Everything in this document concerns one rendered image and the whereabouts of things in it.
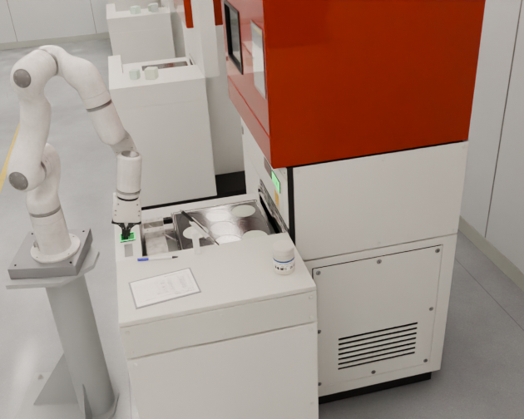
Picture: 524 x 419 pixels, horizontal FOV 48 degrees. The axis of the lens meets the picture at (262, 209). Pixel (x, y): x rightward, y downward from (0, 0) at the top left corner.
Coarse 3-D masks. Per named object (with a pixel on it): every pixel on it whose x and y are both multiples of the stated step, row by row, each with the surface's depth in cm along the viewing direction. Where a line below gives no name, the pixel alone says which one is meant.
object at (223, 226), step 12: (240, 204) 251; (252, 204) 250; (180, 216) 244; (192, 216) 244; (204, 216) 243; (216, 216) 243; (228, 216) 242; (252, 216) 241; (180, 228) 236; (216, 228) 235; (228, 228) 234; (240, 228) 234; (252, 228) 233; (264, 228) 232; (180, 240) 228; (192, 240) 227; (204, 240) 227; (216, 240) 227; (228, 240) 226
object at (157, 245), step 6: (150, 240) 233; (156, 240) 232; (162, 240) 232; (150, 246) 229; (156, 246) 229; (162, 246) 229; (150, 252) 225; (156, 252) 225; (162, 252) 225; (168, 252) 225
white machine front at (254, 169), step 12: (252, 144) 260; (252, 156) 265; (264, 156) 237; (252, 168) 270; (264, 168) 241; (288, 168) 205; (252, 180) 275; (264, 180) 245; (288, 180) 207; (276, 192) 226; (288, 192) 209; (288, 204) 211; (288, 216) 214; (288, 228) 216
